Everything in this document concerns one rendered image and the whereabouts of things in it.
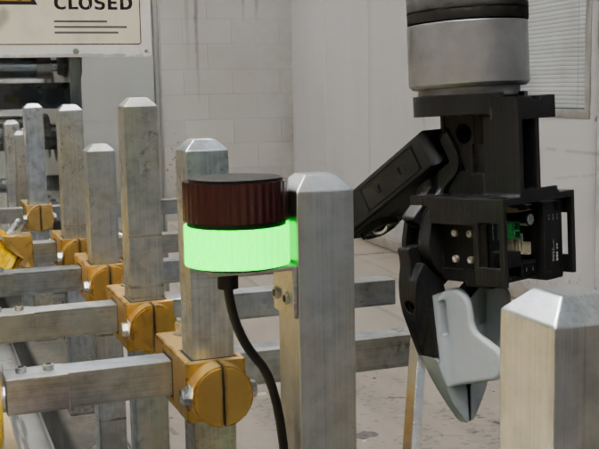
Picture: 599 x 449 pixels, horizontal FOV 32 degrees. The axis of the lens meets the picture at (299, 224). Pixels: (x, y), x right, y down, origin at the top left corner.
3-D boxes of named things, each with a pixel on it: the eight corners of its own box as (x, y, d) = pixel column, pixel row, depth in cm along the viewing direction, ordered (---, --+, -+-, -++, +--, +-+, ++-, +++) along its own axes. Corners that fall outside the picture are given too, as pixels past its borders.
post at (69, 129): (93, 413, 161) (78, 103, 155) (97, 420, 158) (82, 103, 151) (70, 416, 160) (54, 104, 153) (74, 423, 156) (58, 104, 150)
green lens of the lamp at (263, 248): (270, 250, 63) (269, 215, 62) (305, 265, 57) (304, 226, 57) (173, 257, 61) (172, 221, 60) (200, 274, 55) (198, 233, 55)
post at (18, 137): (40, 344, 232) (28, 129, 225) (42, 347, 228) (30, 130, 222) (24, 346, 230) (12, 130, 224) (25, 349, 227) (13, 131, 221)
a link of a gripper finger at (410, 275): (420, 362, 64) (413, 222, 63) (402, 359, 65) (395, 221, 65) (470, 347, 67) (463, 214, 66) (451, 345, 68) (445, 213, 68)
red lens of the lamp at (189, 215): (269, 209, 62) (268, 173, 62) (304, 221, 57) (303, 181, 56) (171, 216, 60) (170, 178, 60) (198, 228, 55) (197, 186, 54)
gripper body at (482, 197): (502, 301, 60) (495, 91, 58) (395, 288, 66) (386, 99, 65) (579, 281, 65) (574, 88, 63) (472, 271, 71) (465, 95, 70)
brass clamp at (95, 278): (116, 286, 142) (114, 249, 141) (135, 305, 129) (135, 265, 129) (70, 289, 140) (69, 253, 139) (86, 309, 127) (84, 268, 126)
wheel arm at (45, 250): (256, 243, 171) (256, 225, 171) (262, 246, 168) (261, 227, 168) (29, 260, 158) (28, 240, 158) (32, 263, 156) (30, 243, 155)
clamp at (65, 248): (87, 258, 165) (86, 227, 164) (102, 272, 152) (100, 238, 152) (48, 261, 163) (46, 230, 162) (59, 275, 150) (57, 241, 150)
